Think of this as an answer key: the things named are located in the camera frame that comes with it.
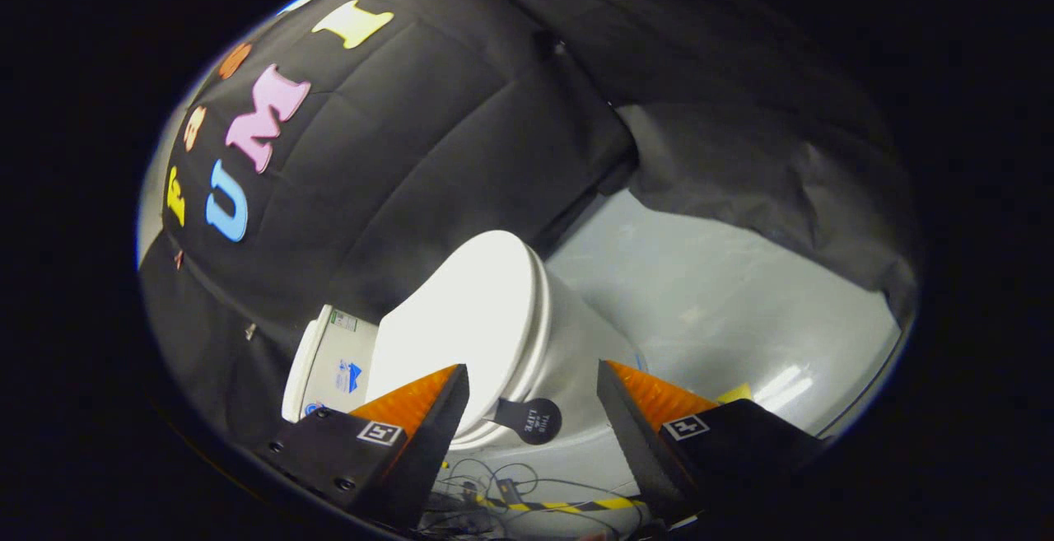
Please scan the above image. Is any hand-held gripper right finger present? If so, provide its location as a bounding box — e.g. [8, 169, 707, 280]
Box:
[597, 360, 827, 525]

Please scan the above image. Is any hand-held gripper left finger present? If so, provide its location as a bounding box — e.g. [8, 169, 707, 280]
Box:
[255, 364, 470, 529]

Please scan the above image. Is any black round lid tag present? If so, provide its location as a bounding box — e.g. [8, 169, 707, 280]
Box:
[494, 397, 563, 445]

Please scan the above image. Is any white toilet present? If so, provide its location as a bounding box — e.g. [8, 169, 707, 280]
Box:
[282, 245, 655, 535]

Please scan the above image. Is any yellow black striped tape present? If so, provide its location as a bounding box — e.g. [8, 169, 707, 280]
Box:
[473, 495, 648, 514]

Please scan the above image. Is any black backdrop cloth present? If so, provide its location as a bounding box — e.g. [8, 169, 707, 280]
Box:
[138, 0, 921, 451]

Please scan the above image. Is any tangle of thin cables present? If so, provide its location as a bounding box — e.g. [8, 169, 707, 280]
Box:
[420, 459, 643, 539]

